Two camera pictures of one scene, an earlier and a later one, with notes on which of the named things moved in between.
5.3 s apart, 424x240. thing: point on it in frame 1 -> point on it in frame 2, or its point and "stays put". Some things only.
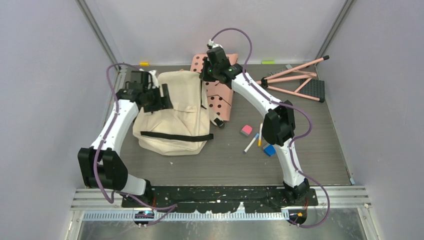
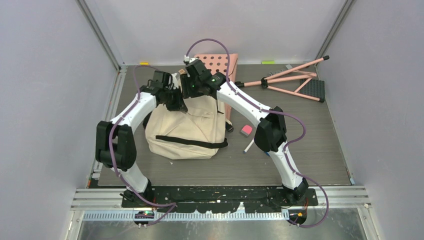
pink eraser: x=246 y=130 stays put
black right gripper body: x=209 y=72 -> x=190 y=88
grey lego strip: x=288 y=67 stays put
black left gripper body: x=153 y=99 -> x=173 y=99
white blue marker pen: x=250 y=143 stays put
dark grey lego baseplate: x=314 y=88 stays put
